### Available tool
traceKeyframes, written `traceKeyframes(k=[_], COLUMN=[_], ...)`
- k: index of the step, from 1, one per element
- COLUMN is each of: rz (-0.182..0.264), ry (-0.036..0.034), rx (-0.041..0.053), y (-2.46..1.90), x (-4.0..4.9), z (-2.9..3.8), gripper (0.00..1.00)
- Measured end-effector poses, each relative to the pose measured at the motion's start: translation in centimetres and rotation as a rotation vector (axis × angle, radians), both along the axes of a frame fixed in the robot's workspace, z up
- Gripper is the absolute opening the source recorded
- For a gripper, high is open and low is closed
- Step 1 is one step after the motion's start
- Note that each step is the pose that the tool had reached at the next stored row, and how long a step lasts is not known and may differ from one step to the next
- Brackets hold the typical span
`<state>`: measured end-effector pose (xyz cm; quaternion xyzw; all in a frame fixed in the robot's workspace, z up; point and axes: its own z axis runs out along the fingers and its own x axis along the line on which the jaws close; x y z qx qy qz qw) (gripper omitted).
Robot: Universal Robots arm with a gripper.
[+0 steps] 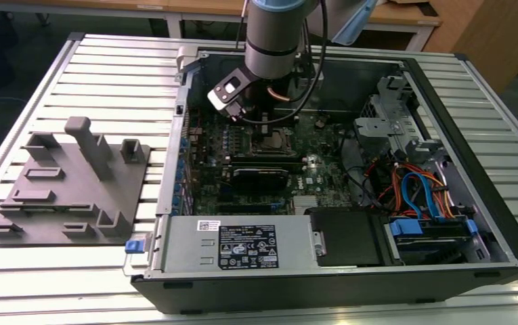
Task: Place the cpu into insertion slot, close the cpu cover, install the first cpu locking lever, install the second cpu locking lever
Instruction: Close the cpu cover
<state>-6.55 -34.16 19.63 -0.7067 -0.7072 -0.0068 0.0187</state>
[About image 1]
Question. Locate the silver green CPU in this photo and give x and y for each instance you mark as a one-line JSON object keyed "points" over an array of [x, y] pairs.
{"points": [[279, 139]]}

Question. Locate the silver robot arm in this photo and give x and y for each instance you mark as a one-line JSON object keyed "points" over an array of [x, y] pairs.
{"points": [[277, 34]]}

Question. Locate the CPU socket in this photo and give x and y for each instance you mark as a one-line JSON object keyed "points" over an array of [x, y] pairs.
{"points": [[255, 149]]}

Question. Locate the black RAM slot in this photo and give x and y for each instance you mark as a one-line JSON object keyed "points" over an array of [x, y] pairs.
{"points": [[267, 159], [267, 164], [267, 168], [267, 156]]}

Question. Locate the black expansion slot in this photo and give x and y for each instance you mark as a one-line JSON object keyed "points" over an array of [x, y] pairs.
{"points": [[250, 205], [250, 212]]}

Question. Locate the black plastic drive cover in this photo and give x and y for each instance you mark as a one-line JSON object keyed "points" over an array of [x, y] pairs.
{"points": [[349, 237]]}

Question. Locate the silver coin battery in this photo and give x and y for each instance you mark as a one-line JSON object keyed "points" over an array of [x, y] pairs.
{"points": [[320, 122]]}

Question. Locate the black graphics card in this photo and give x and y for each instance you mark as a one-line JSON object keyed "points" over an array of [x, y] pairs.
{"points": [[258, 179]]}

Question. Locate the green motherboard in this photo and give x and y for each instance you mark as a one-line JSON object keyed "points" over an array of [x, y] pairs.
{"points": [[326, 169]]}

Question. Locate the silver metal drive cage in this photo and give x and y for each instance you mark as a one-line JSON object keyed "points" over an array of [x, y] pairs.
{"points": [[376, 128]]}

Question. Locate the silver chipset heatsink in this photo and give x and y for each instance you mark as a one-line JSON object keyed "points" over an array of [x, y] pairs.
{"points": [[305, 201]]}

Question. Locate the silver power supply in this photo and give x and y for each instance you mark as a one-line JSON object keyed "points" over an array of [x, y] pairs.
{"points": [[186, 243]]}

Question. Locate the grey parts rack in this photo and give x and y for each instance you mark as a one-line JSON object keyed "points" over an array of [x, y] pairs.
{"points": [[82, 193]]}

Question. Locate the hard disk in blue carrier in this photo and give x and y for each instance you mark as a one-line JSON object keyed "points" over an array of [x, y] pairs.
{"points": [[405, 228]]}

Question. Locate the blue case latch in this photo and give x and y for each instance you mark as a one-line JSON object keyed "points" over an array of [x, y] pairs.
{"points": [[133, 247]]}

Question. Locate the wooden cabinet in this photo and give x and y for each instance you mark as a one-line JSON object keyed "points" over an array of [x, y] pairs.
{"points": [[489, 34]]}

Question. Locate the black PC case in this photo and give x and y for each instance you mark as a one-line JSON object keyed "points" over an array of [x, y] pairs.
{"points": [[332, 294]]}

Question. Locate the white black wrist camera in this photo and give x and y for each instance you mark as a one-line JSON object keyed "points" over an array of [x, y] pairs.
{"points": [[229, 89]]}

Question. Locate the wooden desk white frame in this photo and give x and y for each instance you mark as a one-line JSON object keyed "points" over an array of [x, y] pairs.
{"points": [[404, 15]]}

